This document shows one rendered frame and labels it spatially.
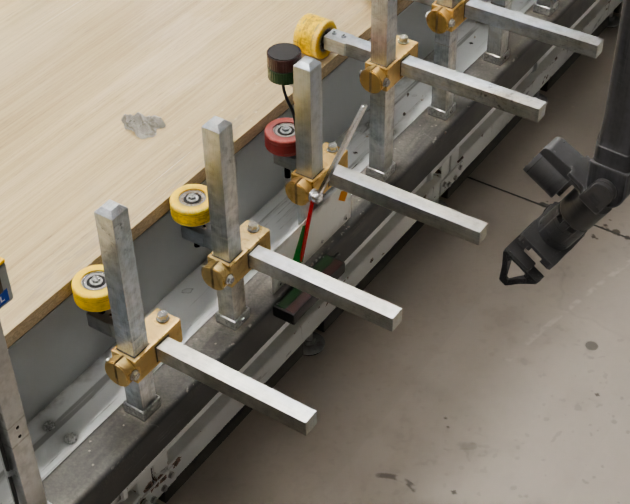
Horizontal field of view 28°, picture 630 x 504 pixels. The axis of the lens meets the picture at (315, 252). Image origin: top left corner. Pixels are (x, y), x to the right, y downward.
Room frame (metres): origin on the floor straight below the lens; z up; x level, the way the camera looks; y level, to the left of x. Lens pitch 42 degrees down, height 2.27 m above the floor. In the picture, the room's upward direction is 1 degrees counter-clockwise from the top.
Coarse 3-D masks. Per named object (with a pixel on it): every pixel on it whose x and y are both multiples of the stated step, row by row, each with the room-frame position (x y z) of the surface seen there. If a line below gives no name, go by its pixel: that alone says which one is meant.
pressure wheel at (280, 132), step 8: (280, 120) 1.90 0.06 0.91; (288, 120) 1.90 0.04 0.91; (272, 128) 1.88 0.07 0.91; (280, 128) 1.88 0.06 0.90; (288, 128) 1.87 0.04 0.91; (264, 136) 1.87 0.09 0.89; (272, 136) 1.86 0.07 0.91; (280, 136) 1.86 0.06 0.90; (288, 136) 1.86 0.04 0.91; (272, 144) 1.84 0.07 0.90; (280, 144) 1.84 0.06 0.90; (288, 144) 1.84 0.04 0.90; (272, 152) 1.85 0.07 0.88; (280, 152) 1.84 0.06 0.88; (288, 152) 1.84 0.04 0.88; (288, 176) 1.87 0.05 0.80
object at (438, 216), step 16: (288, 160) 1.85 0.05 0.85; (336, 176) 1.80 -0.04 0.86; (352, 176) 1.79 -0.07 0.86; (368, 176) 1.79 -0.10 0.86; (352, 192) 1.78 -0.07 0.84; (368, 192) 1.76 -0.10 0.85; (384, 192) 1.74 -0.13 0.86; (400, 192) 1.74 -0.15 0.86; (400, 208) 1.72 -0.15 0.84; (416, 208) 1.70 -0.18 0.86; (432, 208) 1.70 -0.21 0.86; (448, 208) 1.69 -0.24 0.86; (432, 224) 1.68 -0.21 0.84; (448, 224) 1.66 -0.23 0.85; (464, 224) 1.65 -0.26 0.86; (480, 224) 1.65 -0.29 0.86; (480, 240) 1.63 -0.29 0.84
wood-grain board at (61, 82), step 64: (0, 0) 2.37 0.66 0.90; (64, 0) 2.37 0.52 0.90; (128, 0) 2.36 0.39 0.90; (192, 0) 2.36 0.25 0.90; (256, 0) 2.35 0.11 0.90; (320, 0) 2.35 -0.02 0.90; (0, 64) 2.12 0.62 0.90; (64, 64) 2.12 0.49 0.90; (128, 64) 2.11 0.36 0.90; (192, 64) 2.11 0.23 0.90; (256, 64) 2.10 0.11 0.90; (0, 128) 1.91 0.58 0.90; (64, 128) 1.90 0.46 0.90; (192, 128) 1.89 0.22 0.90; (256, 128) 1.91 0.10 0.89; (0, 192) 1.72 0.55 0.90; (64, 192) 1.71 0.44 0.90; (128, 192) 1.71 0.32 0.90; (0, 256) 1.55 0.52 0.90; (64, 256) 1.54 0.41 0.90; (0, 320) 1.40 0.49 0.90
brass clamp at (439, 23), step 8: (464, 0) 2.21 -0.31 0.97; (432, 8) 2.20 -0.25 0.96; (440, 8) 2.18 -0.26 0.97; (448, 8) 2.18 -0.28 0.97; (456, 8) 2.19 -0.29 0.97; (464, 8) 2.21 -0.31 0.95; (432, 16) 2.18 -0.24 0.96; (440, 16) 2.17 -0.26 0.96; (448, 16) 2.17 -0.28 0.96; (456, 16) 2.19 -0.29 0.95; (432, 24) 2.18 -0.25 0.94; (440, 24) 2.17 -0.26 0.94; (448, 24) 2.16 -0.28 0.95; (456, 24) 2.19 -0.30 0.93; (440, 32) 2.17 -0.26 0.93
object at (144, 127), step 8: (128, 120) 1.92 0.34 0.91; (136, 120) 1.91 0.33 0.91; (144, 120) 1.90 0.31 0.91; (152, 120) 1.91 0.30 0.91; (160, 120) 1.91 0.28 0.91; (128, 128) 1.89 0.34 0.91; (136, 128) 1.89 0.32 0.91; (144, 128) 1.88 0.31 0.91; (152, 128) 1.89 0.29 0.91; (144, 136) 1.87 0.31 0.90; (152, 136) 1.87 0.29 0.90
